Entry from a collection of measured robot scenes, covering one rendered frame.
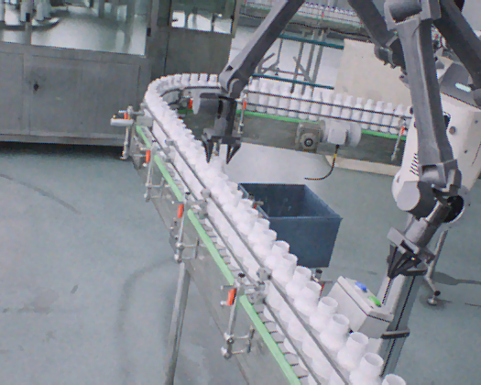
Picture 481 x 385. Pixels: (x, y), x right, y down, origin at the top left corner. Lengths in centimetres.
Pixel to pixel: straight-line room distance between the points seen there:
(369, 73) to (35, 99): 301
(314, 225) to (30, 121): 309
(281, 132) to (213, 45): 379
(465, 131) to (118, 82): 343
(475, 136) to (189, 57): 535
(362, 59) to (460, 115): 389
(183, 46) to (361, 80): 223
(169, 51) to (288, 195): 456
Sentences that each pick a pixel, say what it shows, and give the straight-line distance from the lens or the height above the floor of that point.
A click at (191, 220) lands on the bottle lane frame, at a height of 99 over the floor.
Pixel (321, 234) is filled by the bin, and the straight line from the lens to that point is 215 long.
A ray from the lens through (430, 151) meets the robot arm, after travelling 129.
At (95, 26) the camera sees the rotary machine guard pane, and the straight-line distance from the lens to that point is 464.
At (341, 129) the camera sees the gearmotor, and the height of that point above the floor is 102.
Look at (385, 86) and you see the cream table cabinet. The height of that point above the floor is 87.
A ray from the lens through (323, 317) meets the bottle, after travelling 119.
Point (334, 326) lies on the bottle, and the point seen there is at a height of 116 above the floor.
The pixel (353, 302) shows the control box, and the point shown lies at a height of 110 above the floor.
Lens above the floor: 178
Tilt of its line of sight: 23 degrees down
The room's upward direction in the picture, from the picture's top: 11 degrees clockwise
